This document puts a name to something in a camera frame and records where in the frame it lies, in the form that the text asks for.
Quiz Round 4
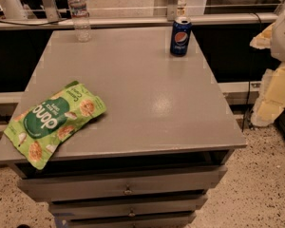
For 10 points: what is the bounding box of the yellow foam block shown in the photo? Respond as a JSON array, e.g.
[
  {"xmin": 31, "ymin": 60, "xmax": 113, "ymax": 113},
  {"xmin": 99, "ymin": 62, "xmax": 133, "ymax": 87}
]
[{"xmin": 250, "ymin": 24, "xmax": 285, "ymax": 127}]

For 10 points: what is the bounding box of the blue pepsi can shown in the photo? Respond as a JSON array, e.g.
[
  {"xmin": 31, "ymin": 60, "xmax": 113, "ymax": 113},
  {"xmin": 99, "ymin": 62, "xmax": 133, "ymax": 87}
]
[{"xmin": 170, "ymin": 16, "xmax": 192, "ymax": 56}]

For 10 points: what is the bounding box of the grey metal railing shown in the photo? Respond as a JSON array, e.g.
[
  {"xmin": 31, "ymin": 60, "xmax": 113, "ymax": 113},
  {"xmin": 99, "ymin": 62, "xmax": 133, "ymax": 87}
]
[{"xmin": 0, "ymin": 13, "xmax": 277, "ymax": 30}]

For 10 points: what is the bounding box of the top grey drawer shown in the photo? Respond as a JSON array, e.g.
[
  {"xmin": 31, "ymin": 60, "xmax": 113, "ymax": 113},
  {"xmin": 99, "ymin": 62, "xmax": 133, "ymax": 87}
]
[{"xmin": 18, "ymin": 165, "xmax": 227, "ymax": 202}]

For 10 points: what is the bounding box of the middle grey drawer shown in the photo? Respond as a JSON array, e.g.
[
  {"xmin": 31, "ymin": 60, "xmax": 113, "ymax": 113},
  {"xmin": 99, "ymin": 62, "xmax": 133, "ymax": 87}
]
[{"xmin": 49, "ymin": 193, "xmax": 207, "ymax": 220}]

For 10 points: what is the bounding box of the grey drawer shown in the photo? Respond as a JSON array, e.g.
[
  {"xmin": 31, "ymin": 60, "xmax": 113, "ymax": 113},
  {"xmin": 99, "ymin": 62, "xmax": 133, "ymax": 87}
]
[
  {"xmin": 55, "ymin": 212, "xmax": 196, "ymax": 228},
  {"xmin": 49, "ymin": 193, "xmax": 207, "ymax": 220},
  {"xmin": 18, "ymin": 165, "xmax": 227, "ymax": 202}
]

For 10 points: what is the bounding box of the black hanging cable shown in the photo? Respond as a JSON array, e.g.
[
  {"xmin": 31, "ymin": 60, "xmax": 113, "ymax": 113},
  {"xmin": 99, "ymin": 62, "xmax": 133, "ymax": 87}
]
[{"xmin": 241, "ymin": 12, "xmax": 263, "ymax": 133}]

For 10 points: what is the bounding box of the grey drawer cabinet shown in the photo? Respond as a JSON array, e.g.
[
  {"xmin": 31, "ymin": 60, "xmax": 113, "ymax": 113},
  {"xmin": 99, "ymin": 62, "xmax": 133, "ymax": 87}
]
[{"xmin": 0, "ymin": 26, "xmax": 248, "ymax": 228}]

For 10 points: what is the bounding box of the green snack chip bag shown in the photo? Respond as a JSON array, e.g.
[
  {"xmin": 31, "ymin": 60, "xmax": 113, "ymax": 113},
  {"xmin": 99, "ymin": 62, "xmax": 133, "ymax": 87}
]
[{"xmin": 4, "ymin": 81, "xmax": 106, "ymax": 170}]

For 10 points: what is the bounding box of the bottom grey drawer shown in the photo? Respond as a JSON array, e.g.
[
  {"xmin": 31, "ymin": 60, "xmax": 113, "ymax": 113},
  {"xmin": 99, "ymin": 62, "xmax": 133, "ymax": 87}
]
[{"xmin": 55, "ymin": 212, "xmax": 196, "ymax": 228}]

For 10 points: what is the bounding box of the clear plastic water bottle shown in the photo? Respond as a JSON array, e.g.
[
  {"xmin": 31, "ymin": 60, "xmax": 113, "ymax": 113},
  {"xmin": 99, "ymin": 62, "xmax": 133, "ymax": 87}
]
[{"xmin": 67, "ymin": 0, "xmax": 90, "ymax": 42}]

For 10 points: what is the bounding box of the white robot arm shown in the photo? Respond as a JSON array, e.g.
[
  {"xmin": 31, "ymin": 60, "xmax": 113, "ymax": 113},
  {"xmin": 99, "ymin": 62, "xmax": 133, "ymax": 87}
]
[{"xmin": 271, "ymin": 10, "xmax": 285, "ymax": 62}]

